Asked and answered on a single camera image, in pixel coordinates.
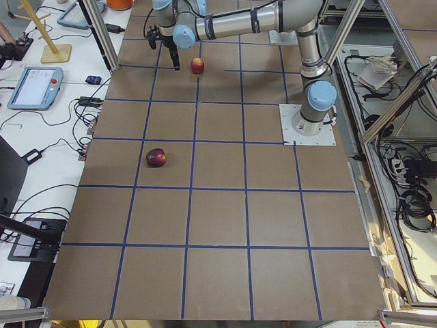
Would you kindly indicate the dark red apple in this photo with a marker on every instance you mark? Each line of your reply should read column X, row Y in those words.
column 156, row 157

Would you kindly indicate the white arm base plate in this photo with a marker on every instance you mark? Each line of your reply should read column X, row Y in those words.
column 298, row 132
column 283, row 38

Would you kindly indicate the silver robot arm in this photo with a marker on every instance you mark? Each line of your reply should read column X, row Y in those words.
column 180, row 24

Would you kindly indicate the blue teach pendant far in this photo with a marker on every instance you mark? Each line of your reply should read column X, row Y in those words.
column 73, row 17

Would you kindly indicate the blue teach pendant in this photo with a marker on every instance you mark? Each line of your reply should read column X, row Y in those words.
column 73, row 17
column 36, row 89

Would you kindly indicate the red yellow apple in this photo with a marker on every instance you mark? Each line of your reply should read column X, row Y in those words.
column 197, row 66

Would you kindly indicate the blue teach pendant near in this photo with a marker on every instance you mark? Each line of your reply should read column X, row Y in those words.
column 36, row 89

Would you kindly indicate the aluminium frame post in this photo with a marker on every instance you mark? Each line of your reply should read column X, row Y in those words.
column 101, row 35

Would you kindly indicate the wooden cup stand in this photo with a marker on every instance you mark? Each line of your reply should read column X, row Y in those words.
column 52, row 53

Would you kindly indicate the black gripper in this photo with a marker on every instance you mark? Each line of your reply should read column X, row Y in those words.
column 167, row 41

